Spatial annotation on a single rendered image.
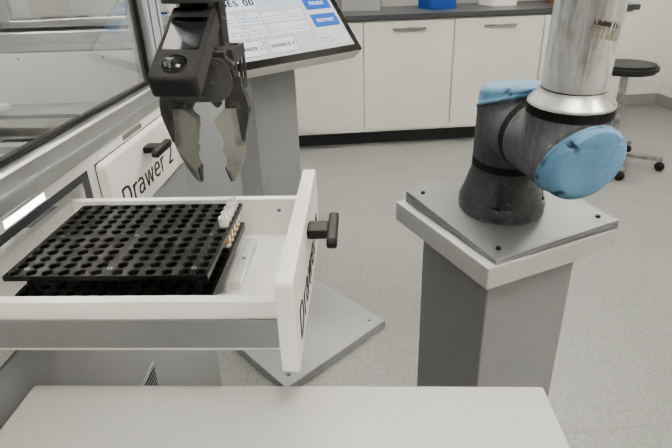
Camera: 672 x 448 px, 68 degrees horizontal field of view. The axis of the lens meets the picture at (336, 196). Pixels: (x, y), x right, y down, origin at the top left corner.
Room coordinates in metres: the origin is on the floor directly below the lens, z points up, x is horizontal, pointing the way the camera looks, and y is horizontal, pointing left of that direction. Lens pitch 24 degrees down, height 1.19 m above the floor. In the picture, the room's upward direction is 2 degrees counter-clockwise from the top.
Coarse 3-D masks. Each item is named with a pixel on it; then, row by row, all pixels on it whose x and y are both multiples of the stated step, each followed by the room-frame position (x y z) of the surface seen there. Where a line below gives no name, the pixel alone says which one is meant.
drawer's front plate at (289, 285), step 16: (304, 176) 0.64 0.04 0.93; (304, 192) 0.59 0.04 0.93; (304, 208) 0.54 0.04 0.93; (304, 224) 0.50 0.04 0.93; (288, 240) 0.46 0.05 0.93; (304, 240) 0.49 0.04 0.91; (288, 256) 0.43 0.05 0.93; (304, 256) 0.48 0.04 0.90; (288, 272) 0.40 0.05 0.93; (304, 272) 0.47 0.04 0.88; (288, 288) 0.38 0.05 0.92; (304, 288) 0.46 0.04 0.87; (288, 304) 0.38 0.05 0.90; (304, 304) 0.45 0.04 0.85; (288, 320) 0.38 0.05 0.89; (304, 320) 0.44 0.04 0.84; (288, 336) 0.38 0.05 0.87; (304, 336) 0.44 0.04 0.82; (288, 352) 0.38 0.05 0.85; (288, 368) 0.38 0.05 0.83
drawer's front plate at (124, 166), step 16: (144, 128) 0.91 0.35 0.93; (160, 128) 0.94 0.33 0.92; (128, 144) 0.81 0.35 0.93; (144, 144) 0.86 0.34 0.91; (112, 160) 0.74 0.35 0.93; (128, 160) 0.79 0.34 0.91; (144, 160) 0.85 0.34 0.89; (176, 160) 0.99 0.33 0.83; (112, 176) 0.73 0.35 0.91; (128, 176) 0.78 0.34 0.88; (144, 176) 0.83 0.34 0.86; (160, 176) 0.90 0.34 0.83; (112, 192) 0.72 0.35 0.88; (128, 192) 0.76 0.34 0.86; (144, 192) 0.82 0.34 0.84
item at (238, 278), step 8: (248, 240) 0.61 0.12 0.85; (256, 240) 0.61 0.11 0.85; (248, 248) 0.59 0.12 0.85; (240, 256) 0.57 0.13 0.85; (248, 256) 0.57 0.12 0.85; (240, 264) 0.55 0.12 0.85; (248, 264) 0.55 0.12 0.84; (240, 272) 0.53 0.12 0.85; (232, 280) 0.51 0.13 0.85; (240, 280) 0.51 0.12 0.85; (232, 288) 0.51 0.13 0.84; (240, 288) 0.51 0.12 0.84
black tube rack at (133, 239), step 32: (64, 224) 0.58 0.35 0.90; (96, 224) 0.57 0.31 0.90; (128, 224) 0.57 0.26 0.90; (160, 224) 0.57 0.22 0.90; (192, 224) 0.56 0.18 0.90; (32, 256) 0.50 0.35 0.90; (64, 256) 0.50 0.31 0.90; (96, 256) 0.49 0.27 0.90; (128, 256) 0.49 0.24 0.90; (160, 256) 0.49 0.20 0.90; (192, 256) 0.49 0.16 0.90; (224, 256) 0.53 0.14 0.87; (32, 288) 0.47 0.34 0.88; (64, 288) 0.48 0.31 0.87; (96, 288) 0.47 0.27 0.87; (128, 288) 0.48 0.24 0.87; (160, 288) 0.47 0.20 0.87; (192, 288) 0.47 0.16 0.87
